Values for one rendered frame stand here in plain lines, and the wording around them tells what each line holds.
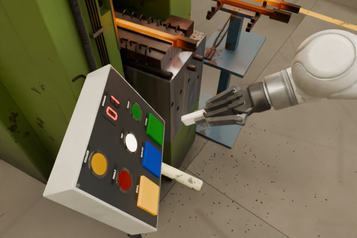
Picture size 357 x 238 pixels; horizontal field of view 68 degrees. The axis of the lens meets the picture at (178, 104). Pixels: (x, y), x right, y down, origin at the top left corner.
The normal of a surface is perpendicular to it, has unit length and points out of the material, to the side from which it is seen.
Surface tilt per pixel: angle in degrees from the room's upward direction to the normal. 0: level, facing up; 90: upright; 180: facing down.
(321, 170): 0
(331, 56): 48
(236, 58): 0
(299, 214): 0
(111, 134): 60
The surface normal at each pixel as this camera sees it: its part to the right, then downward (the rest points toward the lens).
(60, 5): 0.89, 0.35
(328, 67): -0.54, -0.15
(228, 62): 0.01, -0.65
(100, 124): 0.87, -0.30
